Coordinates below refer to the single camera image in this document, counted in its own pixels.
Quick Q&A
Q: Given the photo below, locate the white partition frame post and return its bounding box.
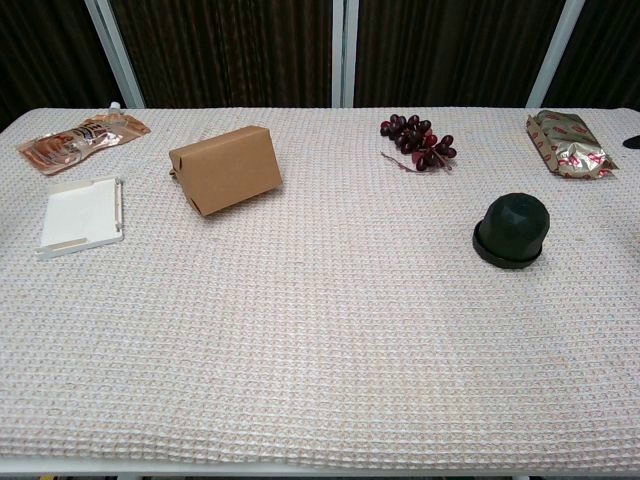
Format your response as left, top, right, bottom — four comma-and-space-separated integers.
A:
83, 0, 146, 109
330, 0, 359, 109
525, 0, 586, 109

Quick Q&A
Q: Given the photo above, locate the dark red grape bunch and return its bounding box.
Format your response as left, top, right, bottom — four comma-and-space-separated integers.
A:
379, 113, 458, 175

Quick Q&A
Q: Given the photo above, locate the gold foil snack packet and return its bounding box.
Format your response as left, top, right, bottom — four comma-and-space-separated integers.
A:
525, 109, 620, 180

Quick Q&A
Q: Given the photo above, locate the beige waffle weave tablecloth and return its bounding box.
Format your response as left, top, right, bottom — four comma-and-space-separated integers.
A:
0, 107, 640, 464

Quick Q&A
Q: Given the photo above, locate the brown cardboard gable box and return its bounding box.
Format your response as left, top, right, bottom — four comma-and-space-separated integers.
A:
168, 124, 284, 218

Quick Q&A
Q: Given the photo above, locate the black round object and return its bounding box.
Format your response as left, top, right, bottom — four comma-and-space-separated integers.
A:
472, 192, 551, 270

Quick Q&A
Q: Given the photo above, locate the orange spout pouch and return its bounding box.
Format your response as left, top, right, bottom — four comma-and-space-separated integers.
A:
16, 102, 152, 177

